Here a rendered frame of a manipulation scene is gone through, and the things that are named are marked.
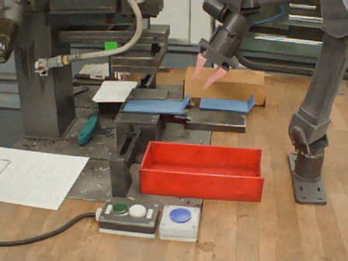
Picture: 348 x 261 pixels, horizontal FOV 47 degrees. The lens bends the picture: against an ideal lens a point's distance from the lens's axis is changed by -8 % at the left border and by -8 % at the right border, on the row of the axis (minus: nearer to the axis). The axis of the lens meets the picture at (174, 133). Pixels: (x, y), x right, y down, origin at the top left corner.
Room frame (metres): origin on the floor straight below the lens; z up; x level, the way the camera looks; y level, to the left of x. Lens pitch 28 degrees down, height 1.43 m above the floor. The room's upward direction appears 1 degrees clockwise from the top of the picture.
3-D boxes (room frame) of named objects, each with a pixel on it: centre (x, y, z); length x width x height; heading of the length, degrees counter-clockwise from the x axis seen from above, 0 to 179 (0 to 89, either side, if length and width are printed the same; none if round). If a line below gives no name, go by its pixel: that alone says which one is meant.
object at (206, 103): (1.13, -0.15, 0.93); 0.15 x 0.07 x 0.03; 82
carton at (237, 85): (1.25, -0.16, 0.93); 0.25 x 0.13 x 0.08; 83
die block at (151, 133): (0.99, 0.08, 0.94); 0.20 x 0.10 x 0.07; 173
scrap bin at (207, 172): (0.77, -0.06, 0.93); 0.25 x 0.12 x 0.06; 83
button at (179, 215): (0.62, -0.01, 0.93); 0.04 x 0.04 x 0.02
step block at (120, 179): (0.74, 0.11, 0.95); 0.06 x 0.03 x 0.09; 173
